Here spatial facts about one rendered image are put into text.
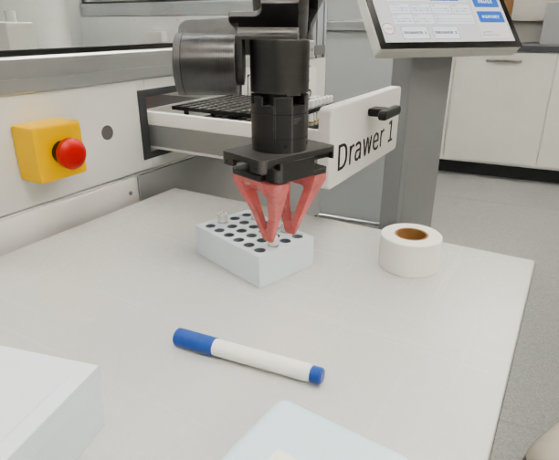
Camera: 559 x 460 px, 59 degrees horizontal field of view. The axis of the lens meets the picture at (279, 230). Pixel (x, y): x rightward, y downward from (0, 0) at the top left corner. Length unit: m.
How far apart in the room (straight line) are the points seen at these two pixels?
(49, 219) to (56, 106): 0.16
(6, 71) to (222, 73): 0.32
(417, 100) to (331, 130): 1.15
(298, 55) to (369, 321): 0.26
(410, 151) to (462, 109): 2.01
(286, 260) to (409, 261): 0.14
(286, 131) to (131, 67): 0.41
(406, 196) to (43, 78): 1.39
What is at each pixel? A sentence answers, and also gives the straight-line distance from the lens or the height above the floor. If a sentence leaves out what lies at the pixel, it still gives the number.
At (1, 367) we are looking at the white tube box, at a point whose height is 0.81.
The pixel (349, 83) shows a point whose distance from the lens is 2.59.
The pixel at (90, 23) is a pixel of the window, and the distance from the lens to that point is 0.81.
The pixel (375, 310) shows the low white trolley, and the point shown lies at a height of 0.76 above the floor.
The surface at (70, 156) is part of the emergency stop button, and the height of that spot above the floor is 0.87.
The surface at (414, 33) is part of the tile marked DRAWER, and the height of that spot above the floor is 1.00.
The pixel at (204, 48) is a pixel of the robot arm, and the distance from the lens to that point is 0.48.
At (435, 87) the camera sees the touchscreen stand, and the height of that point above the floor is 0.83.
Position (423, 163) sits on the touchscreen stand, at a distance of 1.86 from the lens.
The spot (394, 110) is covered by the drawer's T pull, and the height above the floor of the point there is 0.91.
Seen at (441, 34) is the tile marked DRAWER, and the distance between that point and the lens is 1.71.
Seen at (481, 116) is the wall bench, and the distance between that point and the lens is 3.80.
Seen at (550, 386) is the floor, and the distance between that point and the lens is 1.79.
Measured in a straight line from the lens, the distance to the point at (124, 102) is 0.83.
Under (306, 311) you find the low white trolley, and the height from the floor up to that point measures 0.76.
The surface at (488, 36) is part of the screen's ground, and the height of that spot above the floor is 0.99.
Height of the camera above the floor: 1.03
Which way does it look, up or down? 23 degrees down
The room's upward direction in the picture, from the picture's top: straight up
